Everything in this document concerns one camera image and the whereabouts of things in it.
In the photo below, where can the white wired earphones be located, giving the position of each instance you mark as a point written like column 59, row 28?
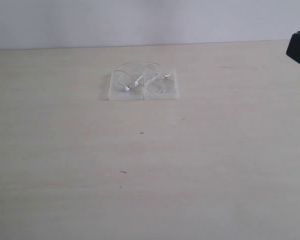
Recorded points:
column 143, row 74

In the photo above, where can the clear plastic storage case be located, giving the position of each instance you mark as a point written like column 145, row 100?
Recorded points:
column 116, row 92

